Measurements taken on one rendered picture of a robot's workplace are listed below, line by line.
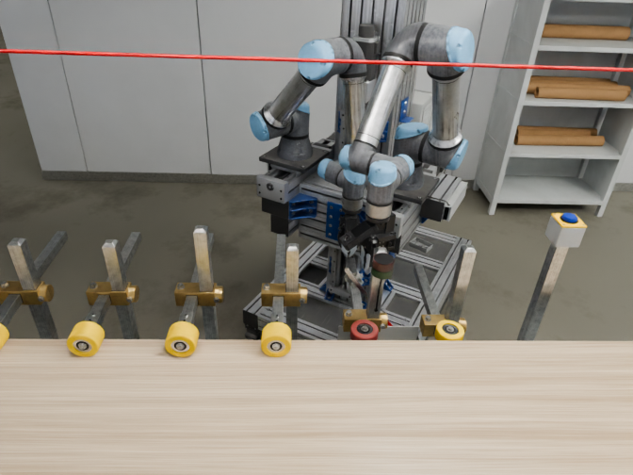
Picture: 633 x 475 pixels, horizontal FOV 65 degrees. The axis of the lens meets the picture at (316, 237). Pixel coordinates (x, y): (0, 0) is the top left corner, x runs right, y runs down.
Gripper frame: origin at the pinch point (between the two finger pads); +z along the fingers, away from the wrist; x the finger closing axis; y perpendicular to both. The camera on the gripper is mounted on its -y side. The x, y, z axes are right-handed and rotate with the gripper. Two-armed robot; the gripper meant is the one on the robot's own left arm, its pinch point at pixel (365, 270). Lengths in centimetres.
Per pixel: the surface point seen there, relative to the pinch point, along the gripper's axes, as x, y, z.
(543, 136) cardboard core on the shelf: 152, 228, 39
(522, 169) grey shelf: 177, 243, 79
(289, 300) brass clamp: -1.8, -25.4, 3.3
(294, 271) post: -1.6, -24.0, -6.5
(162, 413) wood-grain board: -25, -65, 8
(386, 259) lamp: -13.5, -1.6, -13.6
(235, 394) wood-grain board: -26, -48, 8
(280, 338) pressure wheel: -18.3, -33.8, 0.9
